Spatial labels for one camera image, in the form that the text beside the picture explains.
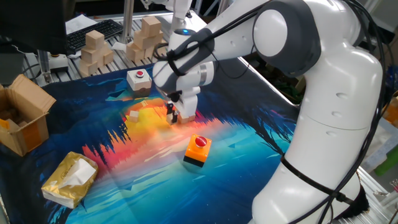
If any short aluminium post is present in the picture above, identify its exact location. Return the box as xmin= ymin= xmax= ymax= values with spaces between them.
xmin=37 ymin=49 xmax=52 ymax=84

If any colourful forest print cloth mat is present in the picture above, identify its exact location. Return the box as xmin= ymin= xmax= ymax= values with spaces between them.
xmin=0 ymin=57 xmax=299 ymax=224

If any dark grey stand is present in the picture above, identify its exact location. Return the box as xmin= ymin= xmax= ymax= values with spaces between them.
xmin=0 ymin=51 xmax=26 ymax=86

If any orange box with red button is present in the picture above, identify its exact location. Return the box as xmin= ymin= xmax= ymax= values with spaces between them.
xmin=182 ymin=133 xmax=213 ymax=168

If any black computer monitor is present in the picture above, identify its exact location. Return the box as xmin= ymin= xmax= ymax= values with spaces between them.
xmin=0 ymin=0 xmax=68 ymax=56

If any open brown cardboard box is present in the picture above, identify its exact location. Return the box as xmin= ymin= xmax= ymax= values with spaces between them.
xmin=0 ymin=73 xmax=57 ymax=157

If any white paper sheet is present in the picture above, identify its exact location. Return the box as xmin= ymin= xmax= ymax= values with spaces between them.
xmin=64 ymin=14 xmax=99 ymax=35

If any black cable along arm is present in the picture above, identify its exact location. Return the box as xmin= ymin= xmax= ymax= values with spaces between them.
xmin=152 ymin=0 xmax=388 ymax=224

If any black fluffy duster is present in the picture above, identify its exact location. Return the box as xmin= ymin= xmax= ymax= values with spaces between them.
xmin=337 ymin=186 xmax=371 ymax=218

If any black computer keyboard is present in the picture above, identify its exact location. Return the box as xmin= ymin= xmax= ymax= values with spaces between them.
xmin=65 ymin=19 xmax=124 ymax=55

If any white device with brown knob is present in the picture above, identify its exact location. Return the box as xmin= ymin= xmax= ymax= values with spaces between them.
xmin=48 ymin=53 xmax=70 ymax=74

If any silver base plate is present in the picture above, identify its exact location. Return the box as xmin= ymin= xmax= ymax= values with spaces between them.
xmin=155 ymin=11 xmax=208 ymax=40

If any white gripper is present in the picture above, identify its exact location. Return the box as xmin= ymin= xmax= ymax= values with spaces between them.
xmin=166 ymin=86 xmax=201 ymax=124

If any orange yellow box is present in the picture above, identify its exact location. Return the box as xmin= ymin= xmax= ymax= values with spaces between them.
xmin=384 ymin=96 xmax=398 ymax=125

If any green plastic object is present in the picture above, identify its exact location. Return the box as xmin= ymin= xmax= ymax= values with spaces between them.
xmin=374 ymin=149 xmax=398 ymax=177

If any gold tissue pack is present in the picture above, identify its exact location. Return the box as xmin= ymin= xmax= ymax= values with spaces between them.
xmin=40 ymin=151 xmax=100 ymax=210

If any white box with red button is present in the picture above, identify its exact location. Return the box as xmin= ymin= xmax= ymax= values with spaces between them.
xmin=126 ymin=68 xmax=153 ymax=98

